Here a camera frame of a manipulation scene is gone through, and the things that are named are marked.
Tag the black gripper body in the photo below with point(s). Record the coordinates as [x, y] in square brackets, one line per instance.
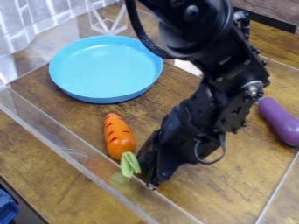
[187, 137]

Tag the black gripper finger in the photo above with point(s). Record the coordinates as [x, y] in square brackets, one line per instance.
[147, 156]
[153, 178]

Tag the orange toy carrot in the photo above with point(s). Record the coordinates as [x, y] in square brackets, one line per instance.
[121, 144]

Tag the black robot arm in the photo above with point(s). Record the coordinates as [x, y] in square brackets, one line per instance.
[205, 32]

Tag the purple toy eggplant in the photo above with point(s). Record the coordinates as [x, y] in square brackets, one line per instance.
[284, 122]

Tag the blue plastic plate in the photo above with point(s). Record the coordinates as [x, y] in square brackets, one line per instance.
[105, 69]

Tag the blue object at corner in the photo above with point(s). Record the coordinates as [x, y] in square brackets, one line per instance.
[9, 208]

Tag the clear acrylic enclosure wall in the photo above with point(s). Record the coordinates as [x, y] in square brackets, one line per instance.
[54, 160]

